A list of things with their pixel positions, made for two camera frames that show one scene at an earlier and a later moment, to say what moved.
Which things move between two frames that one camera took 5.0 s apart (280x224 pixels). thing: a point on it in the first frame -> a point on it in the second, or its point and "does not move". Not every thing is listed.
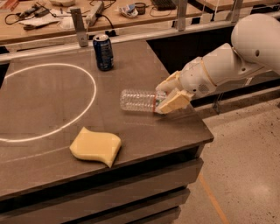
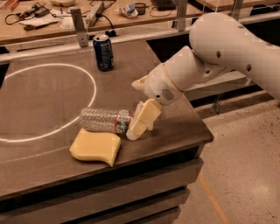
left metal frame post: [80, 27] does not move
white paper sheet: [38, 20] does not move
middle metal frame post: [181, 11] does not move
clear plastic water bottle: [137, 100] -> [117, 121]
